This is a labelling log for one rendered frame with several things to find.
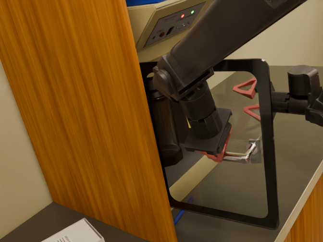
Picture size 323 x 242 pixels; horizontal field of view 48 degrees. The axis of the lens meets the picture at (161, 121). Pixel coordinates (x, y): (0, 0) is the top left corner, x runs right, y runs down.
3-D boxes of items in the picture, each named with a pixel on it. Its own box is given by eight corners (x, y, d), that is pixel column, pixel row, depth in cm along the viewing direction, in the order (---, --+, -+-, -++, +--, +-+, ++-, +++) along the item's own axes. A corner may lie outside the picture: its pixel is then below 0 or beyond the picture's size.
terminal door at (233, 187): (166, 204, 97) (134, 62, 82) (280, 229, 81) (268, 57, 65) (164, 206, 97) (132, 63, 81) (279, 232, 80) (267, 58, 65)
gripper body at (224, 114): (185, 152, 68) (173, 127, 63) (203, 112, 74) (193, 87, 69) (217, 157, 65) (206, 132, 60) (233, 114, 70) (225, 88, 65)
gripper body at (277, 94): (264, 79, 98) (291, 81, 93) (273, 102, 104) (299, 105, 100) (256, 98, 95) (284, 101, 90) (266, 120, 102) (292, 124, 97)
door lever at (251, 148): (216, 149, 80) (215, 139, 79) (258, 154, 74) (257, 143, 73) (206, 162, 76) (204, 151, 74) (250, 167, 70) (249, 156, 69)
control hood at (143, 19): (123, 55, 81) (112, 10, 77) (199, 22, 103) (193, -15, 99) (163, 55, 74) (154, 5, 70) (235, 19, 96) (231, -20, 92)
